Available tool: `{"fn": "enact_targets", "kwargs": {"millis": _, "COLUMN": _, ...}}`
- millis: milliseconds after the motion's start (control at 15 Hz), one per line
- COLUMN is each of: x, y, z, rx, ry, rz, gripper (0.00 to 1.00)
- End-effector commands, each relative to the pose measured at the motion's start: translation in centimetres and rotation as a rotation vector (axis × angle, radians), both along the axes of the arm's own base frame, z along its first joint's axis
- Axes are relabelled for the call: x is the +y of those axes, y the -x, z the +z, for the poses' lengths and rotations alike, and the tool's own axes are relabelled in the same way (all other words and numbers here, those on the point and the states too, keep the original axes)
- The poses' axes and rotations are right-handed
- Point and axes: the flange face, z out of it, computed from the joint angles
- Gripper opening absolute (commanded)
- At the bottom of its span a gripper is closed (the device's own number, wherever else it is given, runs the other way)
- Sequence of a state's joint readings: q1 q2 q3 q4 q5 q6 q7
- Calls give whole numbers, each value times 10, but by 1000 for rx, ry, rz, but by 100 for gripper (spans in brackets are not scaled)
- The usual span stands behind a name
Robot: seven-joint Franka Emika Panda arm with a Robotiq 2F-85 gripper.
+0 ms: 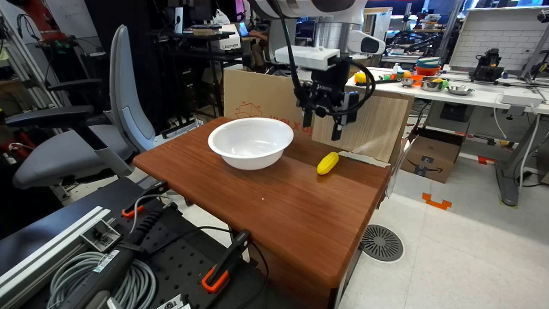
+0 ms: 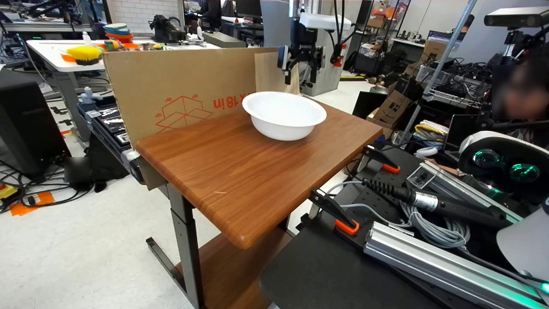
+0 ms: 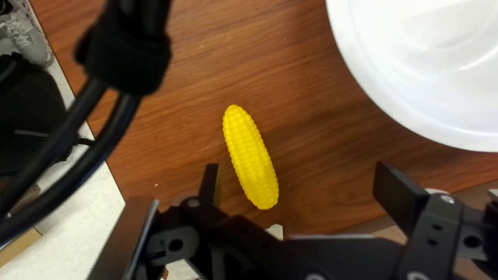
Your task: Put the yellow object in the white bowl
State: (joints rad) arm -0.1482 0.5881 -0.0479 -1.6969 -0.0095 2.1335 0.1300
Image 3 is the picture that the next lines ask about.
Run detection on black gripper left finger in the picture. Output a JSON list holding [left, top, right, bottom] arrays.
[[198, 162, 223, 209]]

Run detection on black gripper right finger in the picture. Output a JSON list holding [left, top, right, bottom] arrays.
[[372, 161, 433, 238]]

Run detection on yellow toy corn cob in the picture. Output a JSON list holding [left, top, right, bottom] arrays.
[[221, 103, 282, 212]]

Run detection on white round plate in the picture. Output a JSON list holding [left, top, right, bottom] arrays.
[[324, 0, 498, 154]]

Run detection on thick black cable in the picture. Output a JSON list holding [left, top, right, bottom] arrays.
[[0, 92, 144, 246], [0, 77, 108, 220]]

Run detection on black cable wrap sleeve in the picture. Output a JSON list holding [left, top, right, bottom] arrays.
[[74, 0, 173, 98]]

